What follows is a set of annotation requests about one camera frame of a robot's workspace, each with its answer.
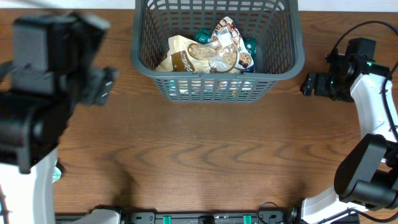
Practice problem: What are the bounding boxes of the brown snack pouch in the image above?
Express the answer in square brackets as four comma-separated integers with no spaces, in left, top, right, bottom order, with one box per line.
[155,16,254,73]

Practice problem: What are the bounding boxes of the light blue wipes packet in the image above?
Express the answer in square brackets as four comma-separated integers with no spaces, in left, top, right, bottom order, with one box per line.
[52,160,62,184]

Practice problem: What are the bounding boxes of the colourful tissue pack strip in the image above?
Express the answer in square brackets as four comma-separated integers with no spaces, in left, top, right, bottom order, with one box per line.
[165,79,254,97]

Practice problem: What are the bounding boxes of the green Nescafe coffee bag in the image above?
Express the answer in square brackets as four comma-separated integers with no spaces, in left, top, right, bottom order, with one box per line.
[188,24,256,73]

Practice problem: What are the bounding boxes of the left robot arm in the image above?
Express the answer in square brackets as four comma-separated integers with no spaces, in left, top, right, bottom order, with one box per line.
[1,63,119,223]

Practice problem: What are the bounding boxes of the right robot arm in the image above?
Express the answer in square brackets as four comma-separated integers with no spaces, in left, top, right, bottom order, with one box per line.
[287,54,397,223]

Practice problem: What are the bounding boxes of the grey plastic basket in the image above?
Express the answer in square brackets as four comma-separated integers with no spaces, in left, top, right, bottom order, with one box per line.
[131,0,305,102]

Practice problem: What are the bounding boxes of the right black cable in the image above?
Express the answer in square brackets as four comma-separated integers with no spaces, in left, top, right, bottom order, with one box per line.
[331,20,398,224]

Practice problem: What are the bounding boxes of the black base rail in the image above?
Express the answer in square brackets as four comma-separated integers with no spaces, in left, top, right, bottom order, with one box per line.
[55,206,296,224]

